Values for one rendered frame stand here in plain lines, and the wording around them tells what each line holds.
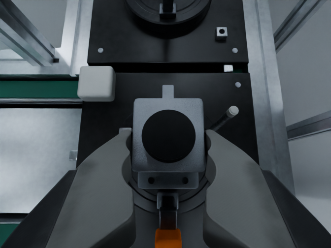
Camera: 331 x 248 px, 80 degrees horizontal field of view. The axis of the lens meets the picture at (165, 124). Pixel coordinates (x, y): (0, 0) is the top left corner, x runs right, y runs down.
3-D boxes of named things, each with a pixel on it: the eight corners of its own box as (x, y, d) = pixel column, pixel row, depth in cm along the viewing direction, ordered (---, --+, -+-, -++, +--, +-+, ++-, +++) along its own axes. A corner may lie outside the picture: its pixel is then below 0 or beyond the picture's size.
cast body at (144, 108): (193, 185, 17) (212, 197, 10) (142, 185, 17) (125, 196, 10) (190, 93, 19) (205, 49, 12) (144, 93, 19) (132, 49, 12)
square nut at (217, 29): (225, 40, 30) (227, 36, 29) (215, 40, 30) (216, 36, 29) (225, 31, 30) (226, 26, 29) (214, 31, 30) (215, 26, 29)
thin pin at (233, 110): (215, 133, 25) (239, 114, 16) (208, 133, 25) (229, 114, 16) (215, 127, 25) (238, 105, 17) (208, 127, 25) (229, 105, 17)
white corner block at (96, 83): (117, 106, 30) (110, 96, 26) (87, 106, 30) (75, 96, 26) (119, 77, 31) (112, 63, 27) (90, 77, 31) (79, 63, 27)
